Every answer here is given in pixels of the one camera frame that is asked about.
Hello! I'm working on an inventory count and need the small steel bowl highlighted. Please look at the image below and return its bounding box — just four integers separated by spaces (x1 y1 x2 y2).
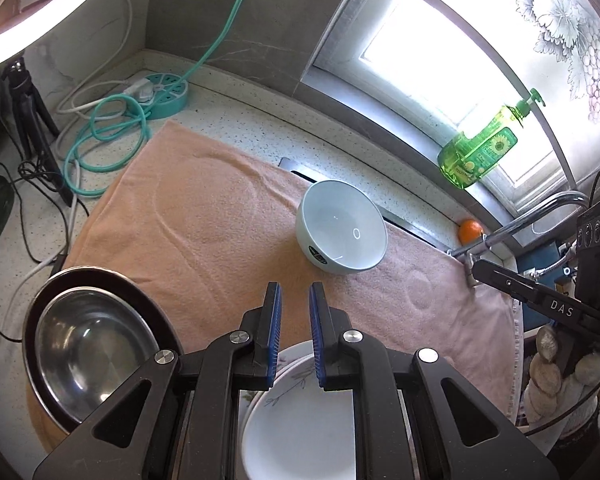
34 287 163 423

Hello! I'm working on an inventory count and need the white window frame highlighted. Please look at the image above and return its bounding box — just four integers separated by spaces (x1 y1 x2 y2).
300 0 581 211

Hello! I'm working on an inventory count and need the black tripod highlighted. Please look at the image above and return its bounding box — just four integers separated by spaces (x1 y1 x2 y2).
0 57 73 206

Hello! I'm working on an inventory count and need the white plate grey leaf print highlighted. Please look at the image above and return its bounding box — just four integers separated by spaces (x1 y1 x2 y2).
240 352 411 480

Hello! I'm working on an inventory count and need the round teal power strip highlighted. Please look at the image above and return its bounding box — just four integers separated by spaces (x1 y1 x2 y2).
125 72 190 121

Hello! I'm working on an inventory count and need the white ring light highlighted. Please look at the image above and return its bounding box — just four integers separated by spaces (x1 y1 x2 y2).
0 0 126 73

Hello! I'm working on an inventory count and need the pink towel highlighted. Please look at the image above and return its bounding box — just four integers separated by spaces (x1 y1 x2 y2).
27 120 523 461

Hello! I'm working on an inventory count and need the light blue ceramic bowl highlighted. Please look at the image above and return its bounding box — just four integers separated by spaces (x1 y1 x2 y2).
295 180 388 275

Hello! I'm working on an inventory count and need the orange fruit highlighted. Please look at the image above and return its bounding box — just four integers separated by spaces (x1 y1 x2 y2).
457 219 484 243

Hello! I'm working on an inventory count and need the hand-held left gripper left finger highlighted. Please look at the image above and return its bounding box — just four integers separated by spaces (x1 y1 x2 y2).
32 281 283 480

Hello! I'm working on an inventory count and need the person's right hand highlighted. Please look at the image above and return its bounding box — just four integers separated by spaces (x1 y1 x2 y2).
522 325 600 433

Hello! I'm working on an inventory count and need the grape print roller blind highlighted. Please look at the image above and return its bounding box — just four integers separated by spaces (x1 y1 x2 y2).
395 0 600 191

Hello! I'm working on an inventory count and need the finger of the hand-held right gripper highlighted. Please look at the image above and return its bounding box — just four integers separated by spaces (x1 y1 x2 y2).
470 259 588 320

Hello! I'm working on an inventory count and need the black cable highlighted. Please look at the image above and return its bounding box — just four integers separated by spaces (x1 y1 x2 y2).
0 157 81 346

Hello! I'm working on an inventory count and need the white power cable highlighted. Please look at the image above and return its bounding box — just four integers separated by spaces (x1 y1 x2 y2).
55 0 153 116

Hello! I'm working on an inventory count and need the teal power cable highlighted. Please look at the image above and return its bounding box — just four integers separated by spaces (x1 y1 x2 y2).
62 0 258 198

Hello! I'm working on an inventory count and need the chrome kitchen faucet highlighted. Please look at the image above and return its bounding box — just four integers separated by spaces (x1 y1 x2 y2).
447 190 588 288

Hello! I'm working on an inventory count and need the large steel bowl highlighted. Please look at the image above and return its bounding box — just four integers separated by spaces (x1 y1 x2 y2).
22 266 186 436

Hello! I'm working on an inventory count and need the green dish soap bottle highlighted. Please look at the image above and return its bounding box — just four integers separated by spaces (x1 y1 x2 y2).
437 88 546 191

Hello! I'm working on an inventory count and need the large pink floral plate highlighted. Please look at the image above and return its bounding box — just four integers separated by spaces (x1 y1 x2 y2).
237 340 416 480

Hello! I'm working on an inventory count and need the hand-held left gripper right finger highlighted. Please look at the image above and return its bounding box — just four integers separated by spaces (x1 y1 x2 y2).
308 281 562 480

